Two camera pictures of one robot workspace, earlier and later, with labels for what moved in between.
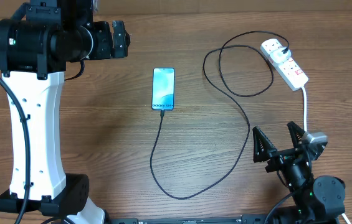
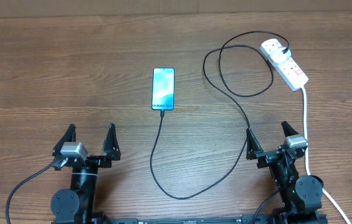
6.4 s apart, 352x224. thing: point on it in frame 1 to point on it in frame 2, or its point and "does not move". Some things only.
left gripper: [103, 32] to [109, 149]
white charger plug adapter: [278, 55] does not move
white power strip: [294, 76] does not move
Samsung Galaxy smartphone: [163, 89] does not move
